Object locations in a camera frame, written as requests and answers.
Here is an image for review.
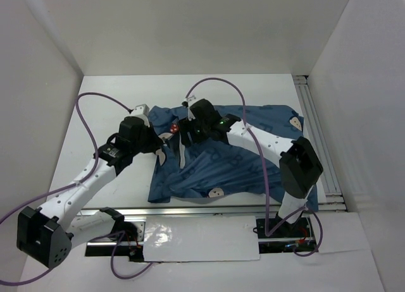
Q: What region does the blue cartoon print pillowcase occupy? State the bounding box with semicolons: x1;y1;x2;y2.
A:
147;105;304;204

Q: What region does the white cover plate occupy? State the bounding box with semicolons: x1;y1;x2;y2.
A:
143;216;260;262

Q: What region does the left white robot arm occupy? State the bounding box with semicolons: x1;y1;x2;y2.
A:
16;114;163;269

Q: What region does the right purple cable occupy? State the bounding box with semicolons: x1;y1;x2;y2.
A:
185;77;323;257

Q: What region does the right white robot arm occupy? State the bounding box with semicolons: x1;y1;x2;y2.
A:
178;96;323;236

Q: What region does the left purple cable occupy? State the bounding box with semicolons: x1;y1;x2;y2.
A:
0;92;159;288

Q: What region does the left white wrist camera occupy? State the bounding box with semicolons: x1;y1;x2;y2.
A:
130;104;150;118

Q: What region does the aluminium side rail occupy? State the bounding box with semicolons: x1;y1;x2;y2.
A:
292;75;347;210

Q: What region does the purple cable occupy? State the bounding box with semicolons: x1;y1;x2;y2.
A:
185;77;323;257
0;92;159;288

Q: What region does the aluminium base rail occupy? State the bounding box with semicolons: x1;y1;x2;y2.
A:
85;205;317;262

